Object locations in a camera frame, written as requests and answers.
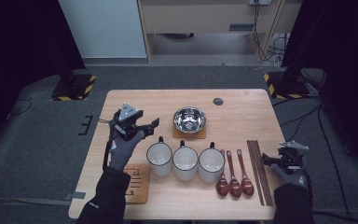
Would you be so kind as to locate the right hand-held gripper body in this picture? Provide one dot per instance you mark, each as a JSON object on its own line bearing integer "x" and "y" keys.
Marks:
{"x": 290, "y": 157}

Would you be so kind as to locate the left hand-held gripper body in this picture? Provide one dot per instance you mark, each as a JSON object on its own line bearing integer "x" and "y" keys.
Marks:
{"x": 127, "y": 113}

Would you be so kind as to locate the row of brown chopsticks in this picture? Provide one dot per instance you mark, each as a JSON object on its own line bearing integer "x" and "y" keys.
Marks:
{"x": 258, "y": 171}

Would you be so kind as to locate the white enamel mug black rim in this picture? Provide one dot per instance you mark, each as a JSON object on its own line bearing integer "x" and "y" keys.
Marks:
{"x": 211, "y": 165}
{"x": 159, "y": 160}
{"x": 185, "y": 163}

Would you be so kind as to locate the stainless steel bowl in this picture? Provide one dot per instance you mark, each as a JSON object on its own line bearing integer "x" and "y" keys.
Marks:
{"x": 189, "y": 119}

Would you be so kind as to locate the person's right hand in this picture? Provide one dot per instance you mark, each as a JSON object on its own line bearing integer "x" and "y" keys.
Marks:
{"x": 293, "y": 179}

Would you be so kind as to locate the person's left hand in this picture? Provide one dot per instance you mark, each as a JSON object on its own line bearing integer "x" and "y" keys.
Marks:
{"x": 121, "y": 152}

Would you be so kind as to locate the black floor tape marks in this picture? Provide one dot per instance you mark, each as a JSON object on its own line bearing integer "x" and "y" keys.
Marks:
{"x": 87, "y": 124}

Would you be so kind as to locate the black stand with striped base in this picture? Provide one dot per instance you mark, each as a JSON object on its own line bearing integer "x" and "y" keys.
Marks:
{"x": 73, "y": 88}
{"x": 287, "y": 87}

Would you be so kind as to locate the grey round table grommet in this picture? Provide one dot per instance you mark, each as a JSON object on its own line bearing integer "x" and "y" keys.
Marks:
{"x": 218, "y": 101}

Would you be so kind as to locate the white cabinet panel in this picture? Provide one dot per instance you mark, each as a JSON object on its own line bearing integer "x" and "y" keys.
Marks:
{"x": 102, "y": 28}

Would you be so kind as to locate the flat grey floor device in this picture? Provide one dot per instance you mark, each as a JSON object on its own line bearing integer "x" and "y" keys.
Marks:
{"x": 178, "y": 35}

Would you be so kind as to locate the grey tape strip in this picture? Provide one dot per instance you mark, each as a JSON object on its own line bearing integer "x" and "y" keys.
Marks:
{"x": 75, "y": 195}

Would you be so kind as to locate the beige wooden desk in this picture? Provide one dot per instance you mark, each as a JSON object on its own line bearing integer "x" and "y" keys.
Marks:
{"x": 199, "y": 18}

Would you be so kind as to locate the black curtain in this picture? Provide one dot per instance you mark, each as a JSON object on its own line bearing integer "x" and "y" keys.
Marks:
{"x": 18, "y": 46}
{"x": 345, "y": 46}

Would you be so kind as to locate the grey rectangular desk label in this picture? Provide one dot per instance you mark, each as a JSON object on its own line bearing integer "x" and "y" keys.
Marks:
{"x": 241, "y": 27}

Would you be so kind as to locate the white power strip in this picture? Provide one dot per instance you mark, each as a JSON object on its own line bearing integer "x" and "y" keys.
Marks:
{"x": 260, "y": 2}

